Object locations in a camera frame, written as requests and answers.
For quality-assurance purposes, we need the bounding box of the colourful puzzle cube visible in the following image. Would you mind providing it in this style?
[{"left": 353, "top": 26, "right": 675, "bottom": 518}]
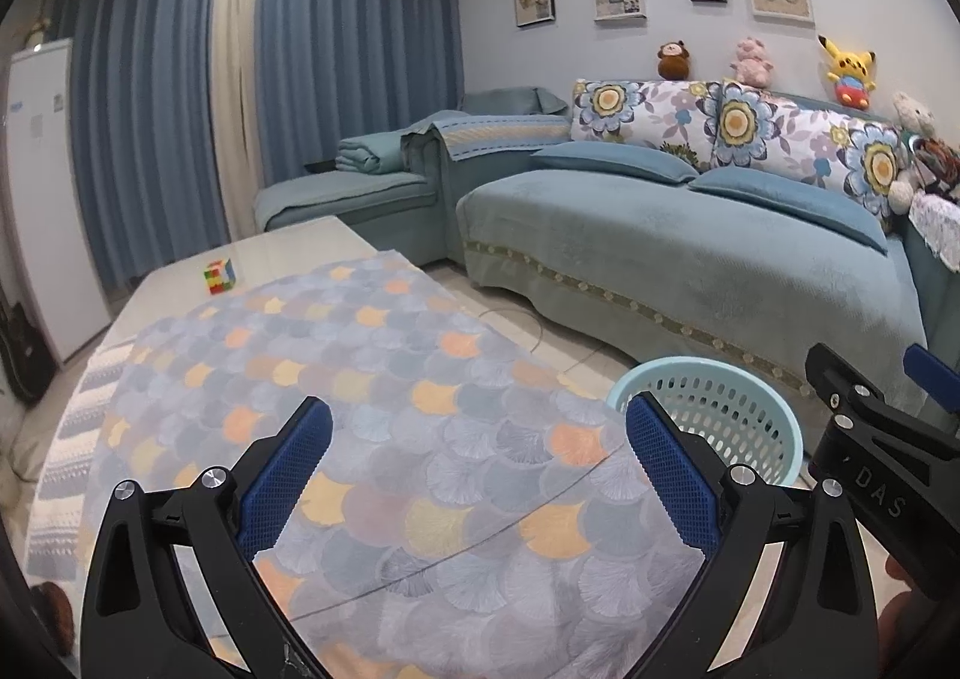
[{"left": 201, "top": 259, "right": 239, "bottom": 294}]

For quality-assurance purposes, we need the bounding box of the teal fabric sofa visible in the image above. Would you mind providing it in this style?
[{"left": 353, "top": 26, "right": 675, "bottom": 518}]
[{"left": 253, "top": 79, "right": 960, "bottom": 417}]

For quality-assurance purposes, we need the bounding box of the floral cushion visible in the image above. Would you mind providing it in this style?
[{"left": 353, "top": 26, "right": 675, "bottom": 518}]
[
  {"left": 568, "top": 77, "right": 722, "bottom": 149},
  {"left": 840, "top": 120, "right": 912, "bottom": 215},
  {"left": 705, "top": 83, "right": 852, "bottom": 174}
]

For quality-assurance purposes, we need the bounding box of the beige curtain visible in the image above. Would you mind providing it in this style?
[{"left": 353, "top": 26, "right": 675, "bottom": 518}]
[{"left": 206, "top": 0, "right": 263, "bottom": 238}]

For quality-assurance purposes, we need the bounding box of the white refrigerator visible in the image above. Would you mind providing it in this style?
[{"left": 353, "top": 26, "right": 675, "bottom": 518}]
[{"left": 0, "top": 38, "right": 113, "bottom": 365}]

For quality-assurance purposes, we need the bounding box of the blue velvet pillow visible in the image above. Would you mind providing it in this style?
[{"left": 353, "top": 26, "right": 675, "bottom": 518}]
[
  {"left": 531, "top": 143, "right": 700, "bottom": 185},
  {"left": 688, "top": 165, "right": 890, "bottom": 253}
]

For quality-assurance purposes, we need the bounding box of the black bag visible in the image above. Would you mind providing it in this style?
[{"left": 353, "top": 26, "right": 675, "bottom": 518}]
[{"left": 0, "top": 289, "right": 61, "bottom": 406}]

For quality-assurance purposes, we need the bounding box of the white lace cloth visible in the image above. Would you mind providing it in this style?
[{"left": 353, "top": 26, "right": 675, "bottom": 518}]
[{"left": 907, "top": 191, "right": 960, "bottom": 275}]

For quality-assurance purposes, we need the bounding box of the striped teal armrest cover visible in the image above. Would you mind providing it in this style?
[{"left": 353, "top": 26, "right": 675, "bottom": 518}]
[{"left": 401, "top": 111, "right": 575, "bottom": 163}]

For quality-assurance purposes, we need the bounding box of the white grey striped mat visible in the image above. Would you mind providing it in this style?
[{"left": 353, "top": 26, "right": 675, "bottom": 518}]
[{"left": 22, "top": 341, "right": 136, "bottom": 582}]

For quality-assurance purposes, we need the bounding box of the teal sofa cover with trim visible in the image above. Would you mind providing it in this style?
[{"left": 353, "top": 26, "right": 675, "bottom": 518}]
[{"left": 456, "top": 165, "right": 931, "bottom": 399}]

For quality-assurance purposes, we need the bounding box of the white teddy bear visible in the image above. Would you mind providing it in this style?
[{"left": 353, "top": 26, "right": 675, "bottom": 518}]
[{"left": 889, "top": 92, "right": 942, "bottom": 215}]

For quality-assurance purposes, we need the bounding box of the coffee table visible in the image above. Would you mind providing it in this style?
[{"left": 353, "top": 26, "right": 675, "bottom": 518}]
[{"left": 15, "top": 214, "right": 721, "bottom": 679}]

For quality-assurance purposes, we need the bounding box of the scallop patterned tablecloth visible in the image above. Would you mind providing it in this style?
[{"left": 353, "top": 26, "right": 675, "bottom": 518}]
[{"left": 86, "top": 250, "right": 721, "bottom": 679}]

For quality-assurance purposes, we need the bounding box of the folded teal blanket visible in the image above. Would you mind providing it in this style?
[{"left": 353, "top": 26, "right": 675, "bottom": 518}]
[{"left": 335, "top": 128, "right": 410, "bottom": 174}]

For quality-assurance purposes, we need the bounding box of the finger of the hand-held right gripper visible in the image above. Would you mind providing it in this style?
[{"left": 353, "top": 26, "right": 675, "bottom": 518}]
[
  {"left": 805, "top": 343, "right": 890, "bottom": 425},
  {"left": 904, "top": 345, "right": 960, "bottom": 417}
]

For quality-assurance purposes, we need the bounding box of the multicoloured fabric item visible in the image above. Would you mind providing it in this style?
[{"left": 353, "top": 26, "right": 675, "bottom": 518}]
[{"left": 911, "top": 135, "right": 960, "bottom": 204}]

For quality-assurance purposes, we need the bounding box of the yellow mouse plush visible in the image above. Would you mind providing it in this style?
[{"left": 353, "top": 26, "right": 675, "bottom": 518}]
[{"left": 817, "top": 34, "right": 877, "bottom": 109}]

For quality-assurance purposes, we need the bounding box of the brown monkey plush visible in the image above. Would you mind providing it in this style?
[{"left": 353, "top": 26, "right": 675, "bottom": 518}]
[{"left": 658, "top": 39, "right": 695, "bottom": 80}]

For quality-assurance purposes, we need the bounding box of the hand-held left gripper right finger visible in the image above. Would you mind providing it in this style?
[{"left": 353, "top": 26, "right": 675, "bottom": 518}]
[{"left": 625, "top": 390, "right": 880, "bottom": 679}]

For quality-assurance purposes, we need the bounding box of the pink pig plush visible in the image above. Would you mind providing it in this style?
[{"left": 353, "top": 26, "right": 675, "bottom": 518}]
[{"left": 731, "top": 36, "right": 775, "bottom": 88}]

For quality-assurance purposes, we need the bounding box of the blue curtain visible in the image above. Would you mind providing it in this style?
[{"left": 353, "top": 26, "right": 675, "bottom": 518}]
[
  {"left": 45, "top": 0, "right": 233, "bottom": 290},
  {"left": 255, "top": 0, "right": 466, "bottom": 193}
]

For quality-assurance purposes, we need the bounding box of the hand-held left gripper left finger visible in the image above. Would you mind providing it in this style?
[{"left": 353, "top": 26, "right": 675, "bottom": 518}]
[{"left": 79, "top": 395, "right": 335, "bottom": 679}]

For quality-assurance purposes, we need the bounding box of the light blue perforated plastic basket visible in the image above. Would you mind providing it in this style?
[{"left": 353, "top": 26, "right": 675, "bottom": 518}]
[{"left": 606, "top": 356, "right": 805, "bottom": 489}]

